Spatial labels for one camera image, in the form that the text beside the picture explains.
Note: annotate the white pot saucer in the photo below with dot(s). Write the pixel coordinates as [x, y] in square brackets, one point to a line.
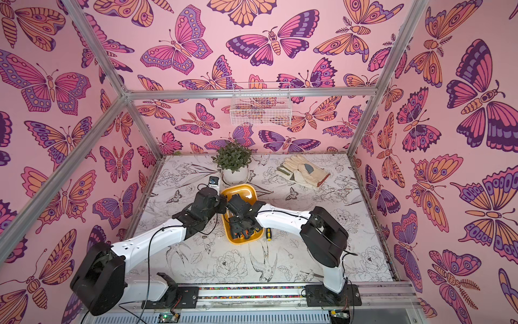
[227, 183]

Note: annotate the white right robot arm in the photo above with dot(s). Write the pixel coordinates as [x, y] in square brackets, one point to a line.
[325, 239]

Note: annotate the yellow plastic storage tray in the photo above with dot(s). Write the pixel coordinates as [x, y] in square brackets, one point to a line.
[248, 193]

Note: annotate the white green work glove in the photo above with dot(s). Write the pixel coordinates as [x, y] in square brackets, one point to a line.
[285, 172]

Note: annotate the white plant pot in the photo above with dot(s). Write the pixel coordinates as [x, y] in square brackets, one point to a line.
[239, 175]

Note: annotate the green potted plant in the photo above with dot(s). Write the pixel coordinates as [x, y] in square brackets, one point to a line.
[233, 157]

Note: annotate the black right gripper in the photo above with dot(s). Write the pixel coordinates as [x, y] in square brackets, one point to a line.
[246, 226]

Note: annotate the beige work glove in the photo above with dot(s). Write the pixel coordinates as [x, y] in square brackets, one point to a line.
[316, 173]

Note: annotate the aluminium frame bars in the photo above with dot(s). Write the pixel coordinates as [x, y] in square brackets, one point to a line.
[28, 215]

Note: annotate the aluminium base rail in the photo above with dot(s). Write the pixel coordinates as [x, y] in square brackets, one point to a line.
[370, 302]

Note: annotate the white wire basket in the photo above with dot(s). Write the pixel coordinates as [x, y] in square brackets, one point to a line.
[263, 104]

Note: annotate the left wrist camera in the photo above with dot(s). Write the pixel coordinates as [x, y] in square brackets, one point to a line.
[214, 183]

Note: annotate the black yellow screwdriver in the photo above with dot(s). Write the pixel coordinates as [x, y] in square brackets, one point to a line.
[269, 234]

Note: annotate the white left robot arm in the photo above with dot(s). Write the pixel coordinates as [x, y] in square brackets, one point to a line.
[102, 281]

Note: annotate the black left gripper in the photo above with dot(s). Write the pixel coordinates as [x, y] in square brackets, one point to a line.
[222, 200]

